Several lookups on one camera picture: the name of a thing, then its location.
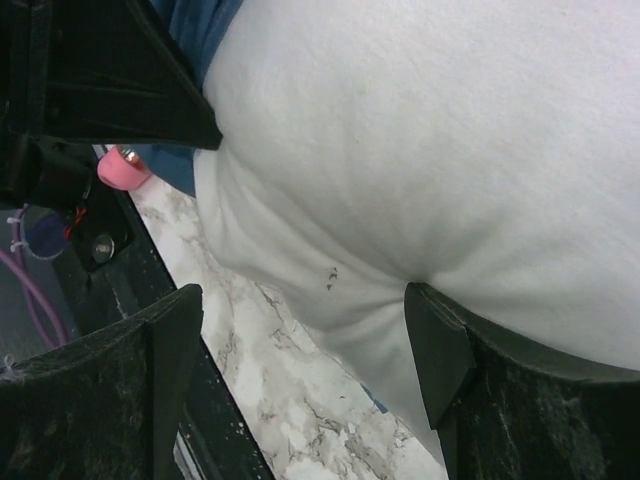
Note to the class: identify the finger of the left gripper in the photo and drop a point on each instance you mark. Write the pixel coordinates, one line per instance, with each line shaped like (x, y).
(99, 72)

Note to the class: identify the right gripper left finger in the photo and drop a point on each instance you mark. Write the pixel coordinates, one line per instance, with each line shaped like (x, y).
(108, 405)

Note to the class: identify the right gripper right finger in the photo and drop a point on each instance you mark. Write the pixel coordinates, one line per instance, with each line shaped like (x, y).
(507, 407)

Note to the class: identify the blue patterned pillowcase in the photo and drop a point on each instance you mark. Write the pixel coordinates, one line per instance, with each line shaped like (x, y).
(198, 27)

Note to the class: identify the white pillow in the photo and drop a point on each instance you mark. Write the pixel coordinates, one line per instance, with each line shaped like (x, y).
(489, 149)

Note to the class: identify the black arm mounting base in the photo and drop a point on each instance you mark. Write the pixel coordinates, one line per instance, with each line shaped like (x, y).
(111, 272)

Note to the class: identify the pink capped small bottle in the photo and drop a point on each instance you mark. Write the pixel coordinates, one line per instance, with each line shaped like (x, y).
(121, 168)

